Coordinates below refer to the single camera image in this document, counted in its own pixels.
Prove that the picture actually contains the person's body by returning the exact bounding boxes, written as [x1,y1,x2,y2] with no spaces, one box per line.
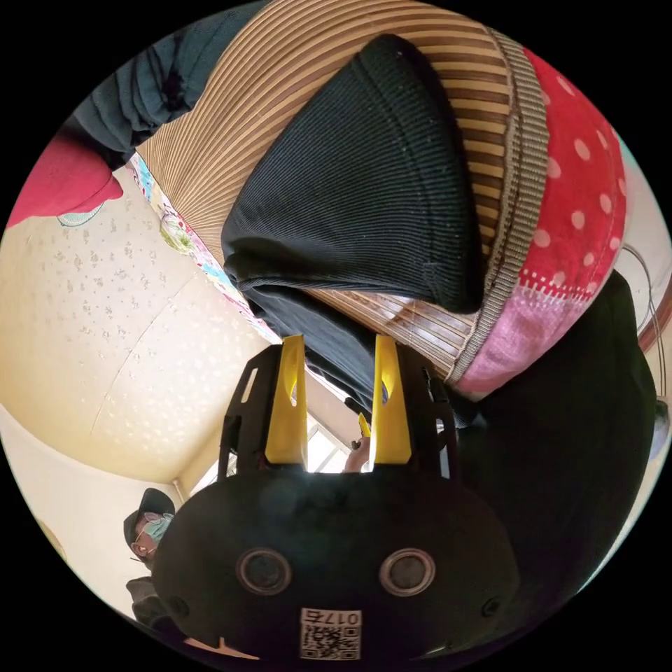
[122,272,671,650]

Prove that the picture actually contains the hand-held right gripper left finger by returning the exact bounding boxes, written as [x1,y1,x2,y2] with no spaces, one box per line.
[264,333,309,467]

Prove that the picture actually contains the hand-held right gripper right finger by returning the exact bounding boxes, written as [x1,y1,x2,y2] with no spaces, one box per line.
[371,335,412,467]

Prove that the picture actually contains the window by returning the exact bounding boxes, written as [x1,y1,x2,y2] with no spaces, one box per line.
[306,415,354,475]

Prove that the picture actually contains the black long sleeve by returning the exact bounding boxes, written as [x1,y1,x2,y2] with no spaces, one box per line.
[220,33,487,427]

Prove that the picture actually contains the person's left hand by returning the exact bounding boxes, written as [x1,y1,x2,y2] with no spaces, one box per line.
[344,438,373,474]

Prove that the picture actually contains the bed with woven mat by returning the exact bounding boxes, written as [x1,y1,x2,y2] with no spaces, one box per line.
[128,0,631,403]

